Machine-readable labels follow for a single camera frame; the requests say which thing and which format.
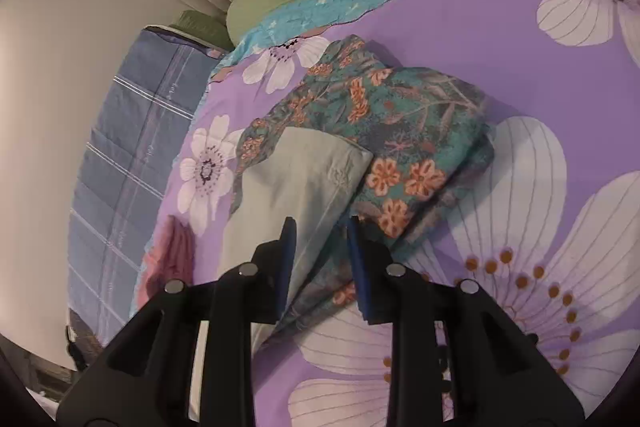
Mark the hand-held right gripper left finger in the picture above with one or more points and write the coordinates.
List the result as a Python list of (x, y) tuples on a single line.
[(285, 257)]

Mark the dark object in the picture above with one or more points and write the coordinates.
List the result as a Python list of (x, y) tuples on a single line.
[(82, 342)]

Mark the teal floral garment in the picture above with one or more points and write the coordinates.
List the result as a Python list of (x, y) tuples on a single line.
[(410, 117)]

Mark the purple floral bedsheet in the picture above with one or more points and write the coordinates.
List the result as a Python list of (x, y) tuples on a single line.
[(450, 47)]

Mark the pink cloth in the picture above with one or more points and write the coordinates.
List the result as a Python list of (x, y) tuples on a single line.
[(170, 257)]

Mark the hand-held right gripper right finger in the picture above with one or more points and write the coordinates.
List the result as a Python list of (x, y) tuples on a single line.
[(357, 267)]

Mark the pale green garment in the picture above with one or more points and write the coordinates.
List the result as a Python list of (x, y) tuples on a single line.
[(290, 187)]

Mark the small green pillow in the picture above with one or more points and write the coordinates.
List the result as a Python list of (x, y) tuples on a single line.
[(200, 24)]

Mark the blue plaid quilt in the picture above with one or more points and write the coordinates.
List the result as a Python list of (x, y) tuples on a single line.
[(125, 147)]

